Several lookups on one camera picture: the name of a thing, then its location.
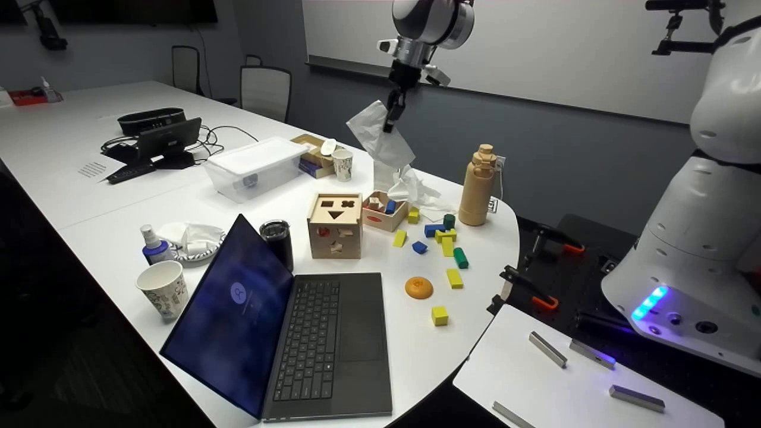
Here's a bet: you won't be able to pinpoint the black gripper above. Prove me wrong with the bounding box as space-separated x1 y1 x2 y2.
384 61 423 136

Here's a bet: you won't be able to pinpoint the white paper napkin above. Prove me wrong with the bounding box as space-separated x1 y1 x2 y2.
346 98 417 169

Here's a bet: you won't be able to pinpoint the black laptop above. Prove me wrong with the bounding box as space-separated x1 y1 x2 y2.
157 212 396 422

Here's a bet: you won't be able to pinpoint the white patterned paper cup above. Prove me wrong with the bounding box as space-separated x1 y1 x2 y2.
331 145 356 182
135 259 191 324

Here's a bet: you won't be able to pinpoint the clear plastic bag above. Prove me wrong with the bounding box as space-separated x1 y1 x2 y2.
387 169 448 209

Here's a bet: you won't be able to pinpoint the brown and white object pile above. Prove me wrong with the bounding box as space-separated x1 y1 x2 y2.
287 130 340 180

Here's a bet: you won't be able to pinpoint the small wooden block tray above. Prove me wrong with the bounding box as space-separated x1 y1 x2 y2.
361 189 411 232

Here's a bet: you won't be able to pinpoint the tan insulated water bottle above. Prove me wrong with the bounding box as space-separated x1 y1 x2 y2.
457 143 507 227

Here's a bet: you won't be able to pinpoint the wooden shape sorter cube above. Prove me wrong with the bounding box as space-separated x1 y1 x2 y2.
308 189 367 261

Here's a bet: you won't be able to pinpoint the grey mesh office chair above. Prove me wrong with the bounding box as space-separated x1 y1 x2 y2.
239 64 296 123
168 42 202 95

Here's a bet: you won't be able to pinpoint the clear plastic storage box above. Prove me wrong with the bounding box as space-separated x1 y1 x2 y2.
204 136 309 203

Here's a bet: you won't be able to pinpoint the black tumbler cup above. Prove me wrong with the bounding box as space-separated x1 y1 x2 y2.
258 218 296 270

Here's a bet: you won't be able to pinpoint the orange dome block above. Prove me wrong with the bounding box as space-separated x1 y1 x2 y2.
403 274 435 301

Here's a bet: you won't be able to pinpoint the black clamp orange tip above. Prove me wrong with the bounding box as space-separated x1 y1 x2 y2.
522 221 591 259
499 264 561 313

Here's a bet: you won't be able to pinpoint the black monitor on stand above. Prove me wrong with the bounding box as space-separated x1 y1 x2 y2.
104 117 204 184

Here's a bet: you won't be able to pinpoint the black oval speaker bar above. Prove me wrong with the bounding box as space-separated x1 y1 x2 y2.
117 105 189 138

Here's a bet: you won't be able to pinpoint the small spray bottle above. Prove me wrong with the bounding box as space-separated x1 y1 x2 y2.
138 224 173 267

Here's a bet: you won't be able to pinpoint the grey metal strip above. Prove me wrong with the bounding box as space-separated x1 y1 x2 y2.
529 327 570 371
606 382 668 415
490 398 536 428
569 337 619 372

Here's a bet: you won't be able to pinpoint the white flat board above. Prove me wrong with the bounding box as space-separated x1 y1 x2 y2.
453 305 726 428

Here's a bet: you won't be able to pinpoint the red flat item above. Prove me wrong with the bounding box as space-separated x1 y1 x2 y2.
8 83 53 106

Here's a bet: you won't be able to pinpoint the tangled thin cables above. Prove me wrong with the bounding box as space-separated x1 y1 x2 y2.
185 123 259 162

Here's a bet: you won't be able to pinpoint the black wall television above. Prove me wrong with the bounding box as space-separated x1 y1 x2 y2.
45 0 221 26

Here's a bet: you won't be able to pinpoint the black camera on mount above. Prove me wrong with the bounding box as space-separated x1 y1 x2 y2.
644 0 729 56

